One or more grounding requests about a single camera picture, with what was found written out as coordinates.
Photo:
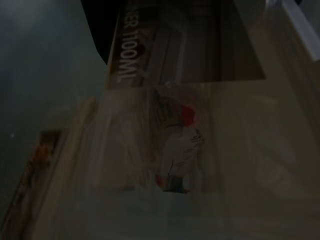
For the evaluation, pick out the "cardboard box with orange labels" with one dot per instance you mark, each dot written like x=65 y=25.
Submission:
x=37 y=160

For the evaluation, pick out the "crumpled clear plastic bag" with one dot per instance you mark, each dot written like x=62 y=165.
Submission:
x=125 y=150

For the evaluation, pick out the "brown printed cardboard box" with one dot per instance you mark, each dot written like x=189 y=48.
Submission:
x=175 y=45

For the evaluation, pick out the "white and red printed packet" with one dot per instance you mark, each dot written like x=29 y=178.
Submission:
x=185 y=147

